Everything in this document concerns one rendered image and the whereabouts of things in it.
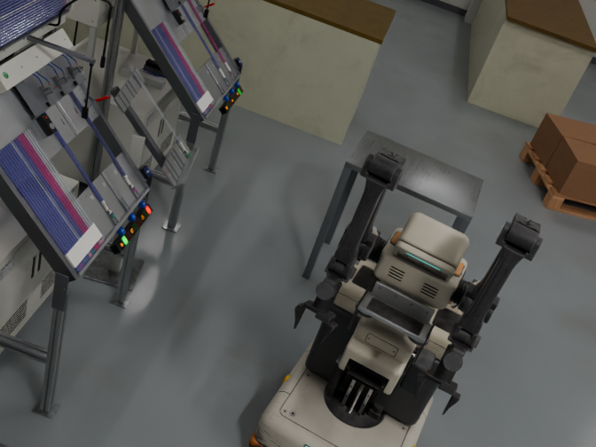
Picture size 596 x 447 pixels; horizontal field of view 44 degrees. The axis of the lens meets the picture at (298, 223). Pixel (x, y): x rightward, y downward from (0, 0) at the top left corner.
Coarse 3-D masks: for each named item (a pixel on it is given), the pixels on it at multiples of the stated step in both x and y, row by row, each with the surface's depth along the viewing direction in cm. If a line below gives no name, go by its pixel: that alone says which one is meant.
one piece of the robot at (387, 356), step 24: (384, 240) 251; (384, 264) 248; (408, 264) 244; (408, 288) 249; (432, 288) 245; (456, 288) 242; (360, 336) 267; (384, 336) 263; (360, 360) 267; (384, 360) 265; (408, 360) 266
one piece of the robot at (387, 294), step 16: (368, 288) 256; (384, 288) 250; (368, 304) 249; (384, 304) 252; (400, 304) 251; (416, 304) 248; (352, 320) 254; (384, 320) 245; (400, 320) 247; (416, 320) 250; (416, 336) 243
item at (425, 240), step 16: (416, 224) 236; (432, 224) 236; (400, 240) 237; (416, 240) 235; (432, 240) 234; (448, 240) 234; (464, 240) 234; (400, 256) 245; (416, 256) 235; (432, 256) 233; (448, 256) 233; (432, 272) 242; (448, 272) 232
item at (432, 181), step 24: (360, 144) 397; (384, 144) 405; (360, 168) 376; (408, 168) 391; (432, 168) 399; (336, 192) 387; (408, 192) 373; (432, 192) 376; (456, 192) 384; (336, 216) 443; (312, 264) 415
